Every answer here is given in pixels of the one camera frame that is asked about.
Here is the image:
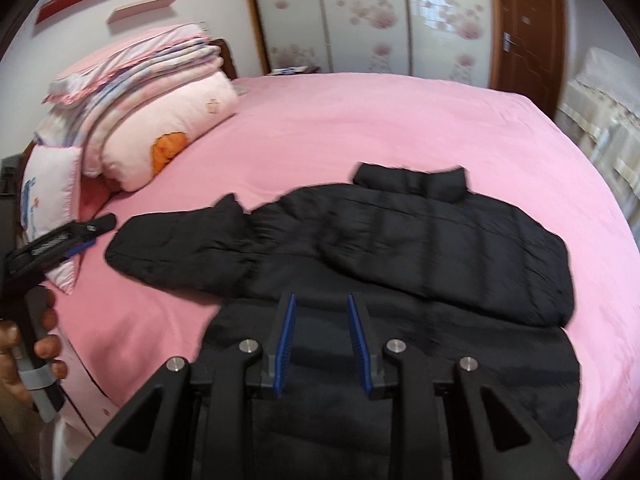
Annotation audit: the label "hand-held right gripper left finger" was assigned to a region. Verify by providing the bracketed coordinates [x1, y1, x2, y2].
[65, 292, 301, 480]

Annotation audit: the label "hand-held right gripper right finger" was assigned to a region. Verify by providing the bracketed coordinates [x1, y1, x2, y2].
[346, 292, 576, 480]

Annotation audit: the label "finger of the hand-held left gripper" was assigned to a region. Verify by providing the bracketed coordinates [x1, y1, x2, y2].
[47, 240, 97, 267]
[69, 212, 118, 241]

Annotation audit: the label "black puffer coat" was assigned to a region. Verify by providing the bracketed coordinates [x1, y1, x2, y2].
[104, 161, 582, 467]

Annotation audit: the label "red pillow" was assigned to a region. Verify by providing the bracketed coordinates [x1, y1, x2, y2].
[79, 174, 123, 213]

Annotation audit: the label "white cushion blue print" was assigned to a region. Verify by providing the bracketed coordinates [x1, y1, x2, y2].
[19, 146, 85, 295]

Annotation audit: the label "pale pink quilt orange print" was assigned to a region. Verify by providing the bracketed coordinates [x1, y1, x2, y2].
[82, 70, 240, 192]

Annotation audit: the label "folded pink striped quilts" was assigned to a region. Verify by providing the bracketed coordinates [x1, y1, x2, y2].
[34, 22, 226, 148]

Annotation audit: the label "dark wooden headboard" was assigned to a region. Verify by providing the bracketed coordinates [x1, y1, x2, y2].
[210, 37, 240, 81]

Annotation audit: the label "pink bed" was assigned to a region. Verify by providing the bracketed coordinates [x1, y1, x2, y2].
[50, 72, 640, 480]

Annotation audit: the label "clutter on nightstand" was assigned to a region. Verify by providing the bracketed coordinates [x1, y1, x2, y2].
[269, 64, 322, 78]

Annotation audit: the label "floral sliding door wardrobe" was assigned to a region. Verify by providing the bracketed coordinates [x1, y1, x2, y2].
[239, 0, 493, 90]

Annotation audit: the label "cream cloth covered furniture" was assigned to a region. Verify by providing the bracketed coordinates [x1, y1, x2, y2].
[556, 46, 640, 233]

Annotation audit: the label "brown wooden door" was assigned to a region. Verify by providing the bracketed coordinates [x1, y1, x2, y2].
[487, 0, 568, 121]

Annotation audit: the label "pink wall shelf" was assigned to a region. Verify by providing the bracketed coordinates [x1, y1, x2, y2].
[106, 0, 183, 25]

